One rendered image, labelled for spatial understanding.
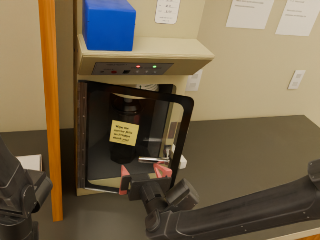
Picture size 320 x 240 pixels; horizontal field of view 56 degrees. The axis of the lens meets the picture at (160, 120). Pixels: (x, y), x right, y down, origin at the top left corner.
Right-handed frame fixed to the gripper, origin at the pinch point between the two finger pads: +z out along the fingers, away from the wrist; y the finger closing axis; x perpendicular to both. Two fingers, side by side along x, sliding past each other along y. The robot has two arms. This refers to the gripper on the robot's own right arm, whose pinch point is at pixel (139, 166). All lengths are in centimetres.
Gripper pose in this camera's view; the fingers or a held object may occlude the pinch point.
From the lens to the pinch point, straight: 85.8
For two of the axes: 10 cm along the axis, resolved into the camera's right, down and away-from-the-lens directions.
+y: -9.2, 0.2, -3.9
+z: -3.5, -5.2, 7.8
